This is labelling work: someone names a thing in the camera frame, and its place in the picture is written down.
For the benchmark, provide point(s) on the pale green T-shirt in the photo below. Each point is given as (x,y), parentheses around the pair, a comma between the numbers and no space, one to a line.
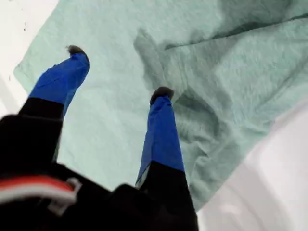
(192,84)

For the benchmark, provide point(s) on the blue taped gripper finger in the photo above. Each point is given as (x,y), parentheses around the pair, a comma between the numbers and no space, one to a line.
(63,77)
(162,134)

